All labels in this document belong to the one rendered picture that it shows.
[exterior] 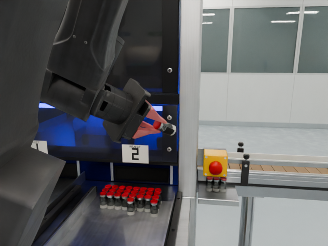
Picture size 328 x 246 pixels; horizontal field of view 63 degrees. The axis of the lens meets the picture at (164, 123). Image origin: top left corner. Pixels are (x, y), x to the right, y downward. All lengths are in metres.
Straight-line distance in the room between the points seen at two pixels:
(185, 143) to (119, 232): 0.31
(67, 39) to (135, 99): 0.19
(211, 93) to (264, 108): 1.08
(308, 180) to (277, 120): 4.70
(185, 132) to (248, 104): 4.75
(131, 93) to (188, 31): 0.37
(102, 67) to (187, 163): 0.59
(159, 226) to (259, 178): 0.41
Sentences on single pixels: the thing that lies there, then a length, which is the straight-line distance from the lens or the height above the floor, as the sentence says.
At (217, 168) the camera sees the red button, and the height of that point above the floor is 1.00.
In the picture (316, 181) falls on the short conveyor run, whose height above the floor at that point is 0.91.
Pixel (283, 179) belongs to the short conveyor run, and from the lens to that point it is 1.02.
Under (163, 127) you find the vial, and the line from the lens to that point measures 0.52.
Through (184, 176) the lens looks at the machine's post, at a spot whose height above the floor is 0.95.
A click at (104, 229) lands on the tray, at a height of 0.88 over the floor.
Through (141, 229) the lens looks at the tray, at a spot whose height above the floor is 0.88.
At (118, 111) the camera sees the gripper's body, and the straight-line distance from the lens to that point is 0.43.
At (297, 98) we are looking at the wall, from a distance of 5.73.
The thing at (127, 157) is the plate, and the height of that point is 1.01.
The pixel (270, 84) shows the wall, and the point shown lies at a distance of 5.56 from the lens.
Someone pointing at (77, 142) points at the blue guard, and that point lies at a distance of 0.91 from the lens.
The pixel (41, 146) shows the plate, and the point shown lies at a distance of 0.98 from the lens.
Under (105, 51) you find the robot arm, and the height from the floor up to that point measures 1.32.
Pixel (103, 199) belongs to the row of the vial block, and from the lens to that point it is 0.83.
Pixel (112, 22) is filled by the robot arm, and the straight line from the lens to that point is 0.28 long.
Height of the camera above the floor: 1.31
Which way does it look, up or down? 13 degrees down
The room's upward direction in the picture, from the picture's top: straight up
